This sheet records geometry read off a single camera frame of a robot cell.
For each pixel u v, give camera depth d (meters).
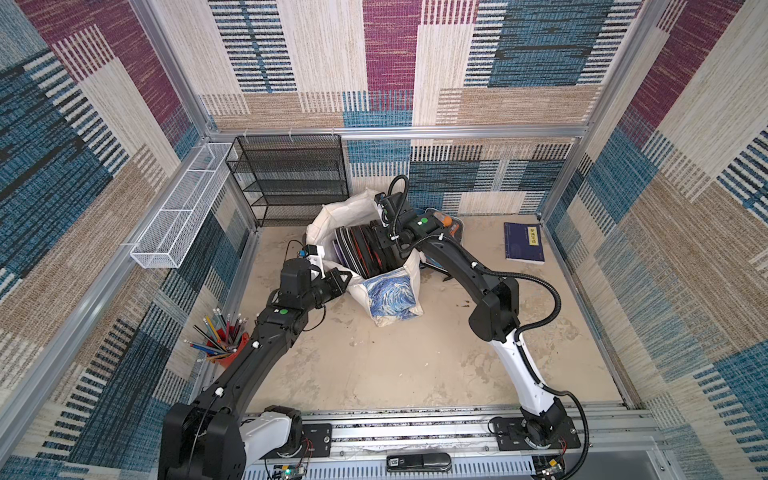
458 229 1.15
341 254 0.87
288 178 1.09
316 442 0.73
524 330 0.60
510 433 0.73
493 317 0.59
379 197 0.83
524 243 1.12
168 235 0.72
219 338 0.80
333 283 0.70
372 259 0.89
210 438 0.39
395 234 0.70
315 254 0.74
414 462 0.69
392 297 0.83
